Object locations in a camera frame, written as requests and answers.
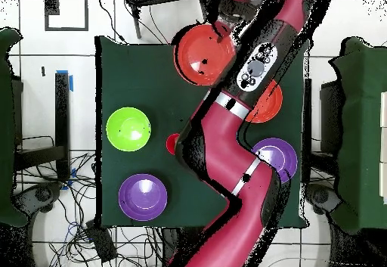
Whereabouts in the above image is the orange plastic bowl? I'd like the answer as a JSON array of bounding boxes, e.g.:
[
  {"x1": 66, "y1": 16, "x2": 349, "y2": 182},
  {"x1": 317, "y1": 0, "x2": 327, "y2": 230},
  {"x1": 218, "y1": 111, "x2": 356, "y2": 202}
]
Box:
[
  {"x1": 172, "y1": 23, "x2": 237, "y2": 87},
  {"x1": 245, "y1": 79, "x2": 284, "y2": 124}
]

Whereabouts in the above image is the white box stack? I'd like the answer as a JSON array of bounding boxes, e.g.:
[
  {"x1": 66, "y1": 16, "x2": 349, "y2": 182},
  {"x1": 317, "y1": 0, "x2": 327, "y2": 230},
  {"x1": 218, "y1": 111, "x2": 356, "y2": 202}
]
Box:
[{"x1": 379, "y1": 91, "x2": 387, "y2": 204}]

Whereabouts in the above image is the dark green tablecloth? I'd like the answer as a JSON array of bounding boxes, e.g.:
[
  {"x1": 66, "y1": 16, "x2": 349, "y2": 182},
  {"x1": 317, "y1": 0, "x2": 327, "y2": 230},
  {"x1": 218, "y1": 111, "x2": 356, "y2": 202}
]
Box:
[{"x1": 94, "y1": 35, "x2": 312, "y2": 231}]

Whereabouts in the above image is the red plastic cup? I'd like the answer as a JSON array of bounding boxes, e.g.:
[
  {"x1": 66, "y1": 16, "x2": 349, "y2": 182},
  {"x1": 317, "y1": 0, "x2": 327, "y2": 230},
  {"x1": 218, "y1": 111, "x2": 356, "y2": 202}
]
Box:
[{"x1": 165, "y1": 132, "x2": 181, "y2": 156}]

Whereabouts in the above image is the green plastic bowl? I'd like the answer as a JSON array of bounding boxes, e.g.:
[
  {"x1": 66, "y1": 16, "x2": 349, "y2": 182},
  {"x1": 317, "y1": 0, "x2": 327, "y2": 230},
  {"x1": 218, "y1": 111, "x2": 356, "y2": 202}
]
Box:
[{"x1": 105, "y1": 106, "x2": 152, "y2": 153}]

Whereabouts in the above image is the purple plastic bowl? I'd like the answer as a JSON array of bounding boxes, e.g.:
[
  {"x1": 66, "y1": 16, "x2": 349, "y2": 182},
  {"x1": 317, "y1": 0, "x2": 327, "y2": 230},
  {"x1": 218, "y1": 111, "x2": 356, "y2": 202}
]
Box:
[
  {"x1": 118, "y1": 173, "x2": 169, "y2": 222},
  {"x1": 250, "y1": 137, "x2": 299, "y2": 185}
]

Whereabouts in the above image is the green cloth covered table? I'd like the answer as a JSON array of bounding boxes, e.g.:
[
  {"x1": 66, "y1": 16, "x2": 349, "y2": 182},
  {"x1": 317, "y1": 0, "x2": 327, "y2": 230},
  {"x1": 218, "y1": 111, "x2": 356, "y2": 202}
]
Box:
[
  {"x1": 329, "y1": 36, "x2": 387, "y2": 234},
  {"x1": 0, "y1": 26, "x2": 29, "y2": 228}
]

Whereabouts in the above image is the black beam with blue tape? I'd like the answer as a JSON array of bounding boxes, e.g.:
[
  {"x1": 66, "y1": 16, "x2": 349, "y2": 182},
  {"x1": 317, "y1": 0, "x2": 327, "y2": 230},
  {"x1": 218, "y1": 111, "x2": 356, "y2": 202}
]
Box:
[{"x1": 54, "y1": 69, "x2": 74, "y2": 181}]

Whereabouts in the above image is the black chair base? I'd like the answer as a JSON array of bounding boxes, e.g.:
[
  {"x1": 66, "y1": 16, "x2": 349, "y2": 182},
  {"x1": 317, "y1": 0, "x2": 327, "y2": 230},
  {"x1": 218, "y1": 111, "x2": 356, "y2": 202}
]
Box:
[
  {"x1": 13, "y1": 182, "x2": 63, "y2": 216},
  {"x1": 305, "y1": 183, "x2": 342, "y2": 215}
]

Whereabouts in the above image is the black power box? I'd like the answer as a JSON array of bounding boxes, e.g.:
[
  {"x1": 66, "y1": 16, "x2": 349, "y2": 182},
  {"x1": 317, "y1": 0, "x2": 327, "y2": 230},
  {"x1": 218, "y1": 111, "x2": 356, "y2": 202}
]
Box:
[{"x1": 85, "y1": 220, "x2": 118, "y2": 263}]

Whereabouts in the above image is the black square frame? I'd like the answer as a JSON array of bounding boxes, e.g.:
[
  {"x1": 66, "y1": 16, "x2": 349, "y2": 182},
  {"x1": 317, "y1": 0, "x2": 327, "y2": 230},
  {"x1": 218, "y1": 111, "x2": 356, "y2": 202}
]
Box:
[{"x1": 44, "y1": 0, "x2": 89, "y2": 32}]

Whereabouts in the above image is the tangle of cables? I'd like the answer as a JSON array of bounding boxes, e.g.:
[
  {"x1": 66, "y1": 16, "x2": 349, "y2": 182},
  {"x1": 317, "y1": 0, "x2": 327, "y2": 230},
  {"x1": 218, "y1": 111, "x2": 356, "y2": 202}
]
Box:
[{"x1": 13, "y1": 151, "x2": 164, "y2": 267}]

